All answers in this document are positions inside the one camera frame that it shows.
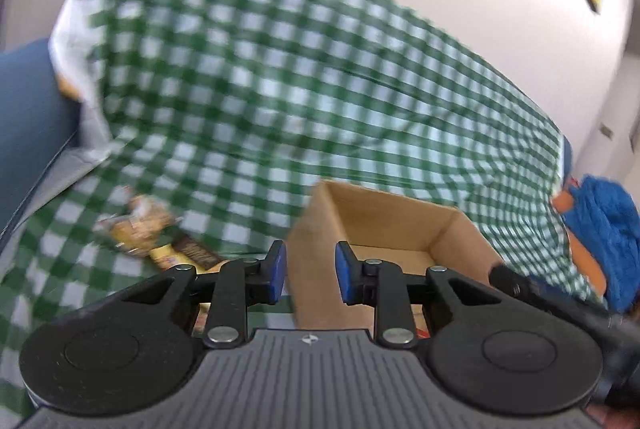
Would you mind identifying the clear bag of nuts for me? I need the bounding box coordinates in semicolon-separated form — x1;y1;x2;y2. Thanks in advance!
124;195;175;231

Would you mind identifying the blue knitted fabric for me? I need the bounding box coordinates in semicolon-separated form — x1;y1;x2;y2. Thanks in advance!
562;175;640;316

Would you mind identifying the dark brown snack wrapper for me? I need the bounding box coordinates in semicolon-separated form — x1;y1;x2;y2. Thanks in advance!
172;233;222;269

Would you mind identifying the yellow candy packet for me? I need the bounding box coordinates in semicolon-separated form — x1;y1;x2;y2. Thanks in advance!
147;241;185;270
100;218;168;256

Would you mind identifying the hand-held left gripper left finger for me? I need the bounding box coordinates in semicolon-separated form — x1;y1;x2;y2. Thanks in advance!
117;240;289;351

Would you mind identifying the brown cardboard box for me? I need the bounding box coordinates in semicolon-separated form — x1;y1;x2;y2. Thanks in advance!
286;179;504;341

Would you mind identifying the green checkered cloth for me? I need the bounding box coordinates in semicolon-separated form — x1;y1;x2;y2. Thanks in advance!
0;0;610;416

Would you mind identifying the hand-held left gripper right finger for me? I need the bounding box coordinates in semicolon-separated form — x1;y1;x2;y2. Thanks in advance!
334;240;507;351

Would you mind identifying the blue sofa cushion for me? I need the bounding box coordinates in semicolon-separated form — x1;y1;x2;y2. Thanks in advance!
0;36;83;232

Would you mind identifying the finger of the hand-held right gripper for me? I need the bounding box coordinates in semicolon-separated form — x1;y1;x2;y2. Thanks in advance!
487;261;608;335

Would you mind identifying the orange cloth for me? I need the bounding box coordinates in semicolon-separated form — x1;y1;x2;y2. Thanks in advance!
551;190;610;296

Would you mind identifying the white cloth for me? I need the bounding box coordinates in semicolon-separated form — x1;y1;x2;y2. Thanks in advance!
49;0;115;160

